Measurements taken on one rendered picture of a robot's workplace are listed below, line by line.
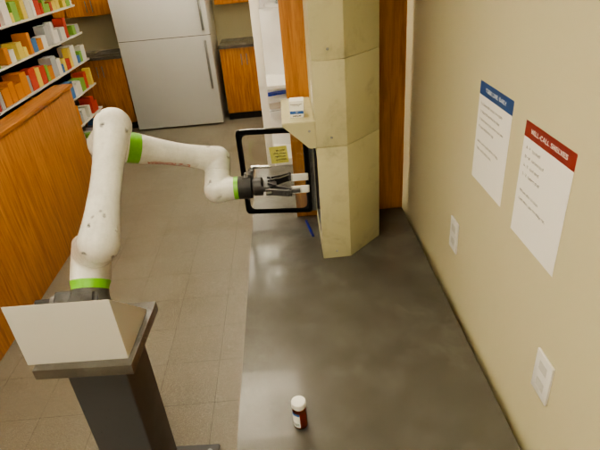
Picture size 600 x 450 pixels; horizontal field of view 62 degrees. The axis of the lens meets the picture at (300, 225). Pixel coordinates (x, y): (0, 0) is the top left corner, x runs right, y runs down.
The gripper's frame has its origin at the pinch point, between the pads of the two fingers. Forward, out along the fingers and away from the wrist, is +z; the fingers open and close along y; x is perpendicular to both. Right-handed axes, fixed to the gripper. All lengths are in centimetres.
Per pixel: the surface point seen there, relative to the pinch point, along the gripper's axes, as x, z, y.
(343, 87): -40.1, 15.5, -13.9
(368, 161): -9.2, 25.1, -5.0
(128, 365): 28, -60, -66
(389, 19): -55, 38, 24
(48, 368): 28, -86, -64
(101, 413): 56, -78, -59
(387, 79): -32, 37, 24
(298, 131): -26.3, -0.5, -14.2
